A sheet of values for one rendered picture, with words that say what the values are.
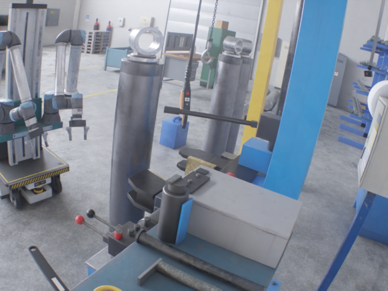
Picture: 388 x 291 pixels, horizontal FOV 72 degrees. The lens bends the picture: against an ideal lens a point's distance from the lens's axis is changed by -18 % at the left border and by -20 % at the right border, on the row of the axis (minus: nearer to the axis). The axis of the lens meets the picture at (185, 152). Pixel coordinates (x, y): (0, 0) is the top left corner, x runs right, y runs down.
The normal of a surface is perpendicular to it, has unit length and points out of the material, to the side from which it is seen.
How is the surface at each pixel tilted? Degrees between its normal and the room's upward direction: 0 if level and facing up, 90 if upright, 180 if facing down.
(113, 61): 90
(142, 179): 0
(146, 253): 0
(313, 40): 90
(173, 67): 90
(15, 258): 0
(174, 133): 90
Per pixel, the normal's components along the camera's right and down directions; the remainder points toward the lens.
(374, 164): -0.48, 0.27
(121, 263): 0.15, -0.91
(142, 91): 0.30, 0.42
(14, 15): 0.78, 0.36
